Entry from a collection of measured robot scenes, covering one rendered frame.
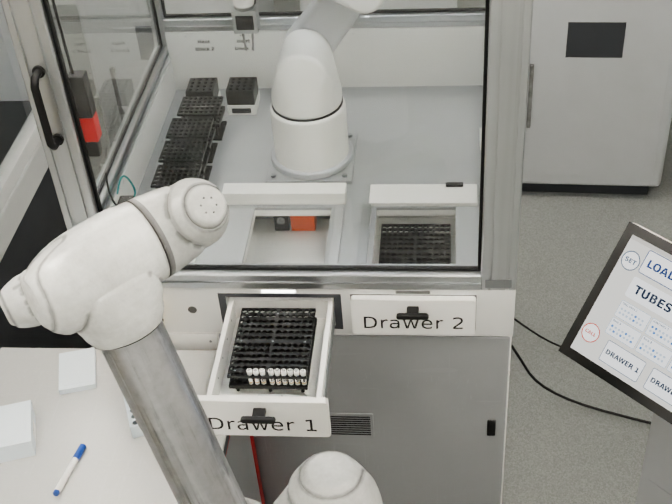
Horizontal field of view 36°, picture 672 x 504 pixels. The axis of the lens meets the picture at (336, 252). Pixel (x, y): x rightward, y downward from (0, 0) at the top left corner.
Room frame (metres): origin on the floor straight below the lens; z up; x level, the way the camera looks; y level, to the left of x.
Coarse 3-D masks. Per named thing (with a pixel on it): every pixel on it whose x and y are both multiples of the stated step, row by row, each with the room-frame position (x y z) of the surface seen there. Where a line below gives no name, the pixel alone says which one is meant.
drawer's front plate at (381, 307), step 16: (352, 304) 1.79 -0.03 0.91; (368, 304) 1.79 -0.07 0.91; (384, 304) 1.78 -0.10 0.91; (400, 304) 1.78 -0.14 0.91; (416, 304) 1.77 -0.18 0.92; (432, 304) 1.77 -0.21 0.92; (448, 304) 1.76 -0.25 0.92; (464, 304) 1.76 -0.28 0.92; (352, 320) 1.79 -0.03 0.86; (368, 320) 1.79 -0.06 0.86; (400, 320) 1.78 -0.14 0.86; (416, 320) 1.77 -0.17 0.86; (432, 320) 1.77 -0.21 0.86; (448, 320) 1.76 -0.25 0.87; (464, 320) 1.76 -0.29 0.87
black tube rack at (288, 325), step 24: (264, 312) 1.81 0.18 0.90; (240, 336) 1.73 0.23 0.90; (264, 336) 1.73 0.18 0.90; (288, 336) 1.72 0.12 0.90; (312, 336) 1.75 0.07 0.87; (240, 360) 1.66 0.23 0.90; (264, 360) 1.65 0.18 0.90; (288, 360) 1.64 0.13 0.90; (240, 384) 1.61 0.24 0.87; (288, 384) 1.60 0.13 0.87
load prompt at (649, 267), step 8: (648, 256) 1.59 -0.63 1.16; (656, 256) 1.58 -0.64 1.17; (648, 264) 1.58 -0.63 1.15; (656, 264) 1.57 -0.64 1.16; (664, 264) 1.56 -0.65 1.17; (640, 272) 1.57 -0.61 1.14; (648, 272) 1.57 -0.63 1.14; (656, 272) 1.56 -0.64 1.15; (664, 272) 1.55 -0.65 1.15; (656, 280) 1.55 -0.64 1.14; (664, 280) 1.54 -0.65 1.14
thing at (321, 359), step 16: (240, 304) 1.86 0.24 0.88; (256, 304) 1.86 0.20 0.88; (272, 304) 1.85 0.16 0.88; (288, 304) 1.85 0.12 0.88; (304, 304) 1.84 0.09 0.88; (320, 304) 1.84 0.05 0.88; (224, 320) 1.80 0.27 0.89; (320, 320) 1.83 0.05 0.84; (224, 336) 1.74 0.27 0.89; (320, 336) 1.78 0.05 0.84; (224, 352) 1.71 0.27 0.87; (320, 352) 1.72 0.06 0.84; (224, 368) 1.69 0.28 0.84; (320, 368) 1.62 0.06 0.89; (224, 384) 1.65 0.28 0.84; (320, 384) 1.57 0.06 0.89
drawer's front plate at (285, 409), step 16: (208, 400) 1.52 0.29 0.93; (224, 400) 1.51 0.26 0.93; (240, 400) 1.51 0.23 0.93; (256, 400) 1.51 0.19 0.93; (272, 400) 1.50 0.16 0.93; (288, 400) 1.50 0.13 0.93; (304, 400) 1.49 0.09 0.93; (320, 400) 1.49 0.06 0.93; (208, 416) 1.52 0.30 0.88; (224, 416) 1.51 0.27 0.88; (240, 416) 1.51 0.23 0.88; (272, 416) 1.50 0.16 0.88; (288, 416) 1.49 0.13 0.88; (304, 416) 1.49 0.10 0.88; (320, 416) 1.48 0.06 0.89; (224, 432) 1.51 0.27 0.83; (240, 432) 1.51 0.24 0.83; (256, 432) 1.50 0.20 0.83; (272, 432) 1.50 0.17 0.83; (288, 432) 1.49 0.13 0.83; (304, 432) 1.49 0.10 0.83; (320, 432) 1.48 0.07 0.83
